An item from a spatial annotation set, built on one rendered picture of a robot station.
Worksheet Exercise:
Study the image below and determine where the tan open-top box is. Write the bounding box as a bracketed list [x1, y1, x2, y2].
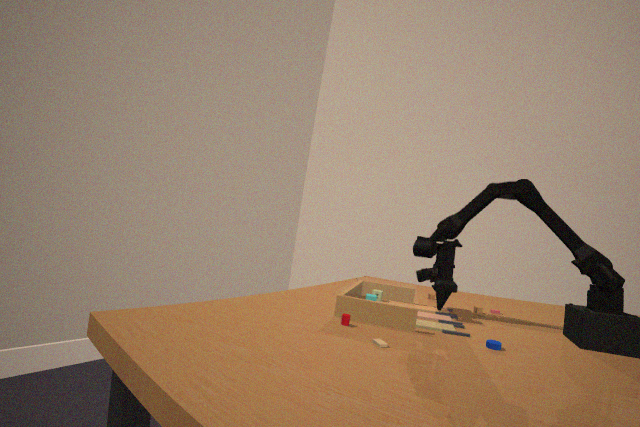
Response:
[334, 277, 419, 332]

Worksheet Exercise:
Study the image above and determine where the pink flat strip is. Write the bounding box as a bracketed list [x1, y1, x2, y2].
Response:
[417, 311, 452, 321]

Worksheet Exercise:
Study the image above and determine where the pale yellow flat strip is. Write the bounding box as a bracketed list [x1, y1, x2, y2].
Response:
[416, 319, 456, 331]

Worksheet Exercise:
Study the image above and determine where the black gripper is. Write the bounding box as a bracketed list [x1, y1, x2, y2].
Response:
[430, 259, 458, 310]

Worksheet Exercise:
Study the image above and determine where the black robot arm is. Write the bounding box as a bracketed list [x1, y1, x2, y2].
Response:
[413, 179, 627, 316]

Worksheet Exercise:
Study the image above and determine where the small blue block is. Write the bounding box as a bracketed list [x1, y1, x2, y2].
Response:
[486, 339, 502, 350]

